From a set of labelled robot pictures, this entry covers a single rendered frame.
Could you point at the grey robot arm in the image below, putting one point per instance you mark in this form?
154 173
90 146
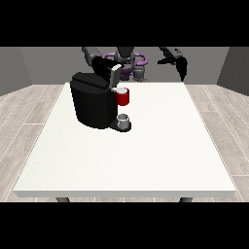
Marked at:
169 51
90 53

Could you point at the small grey coffee pod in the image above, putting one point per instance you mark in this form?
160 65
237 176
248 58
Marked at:
121 90

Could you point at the red pod holder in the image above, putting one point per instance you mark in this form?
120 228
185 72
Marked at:
123 98

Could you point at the black coffee machine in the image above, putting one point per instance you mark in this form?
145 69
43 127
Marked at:
92 103

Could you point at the grey robot trunk purple rings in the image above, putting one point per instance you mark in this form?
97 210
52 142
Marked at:
129 60

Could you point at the small grey cup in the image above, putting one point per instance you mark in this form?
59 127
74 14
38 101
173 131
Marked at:
123 122

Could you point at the dark table leg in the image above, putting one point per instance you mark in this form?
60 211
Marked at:
63 199
185 199

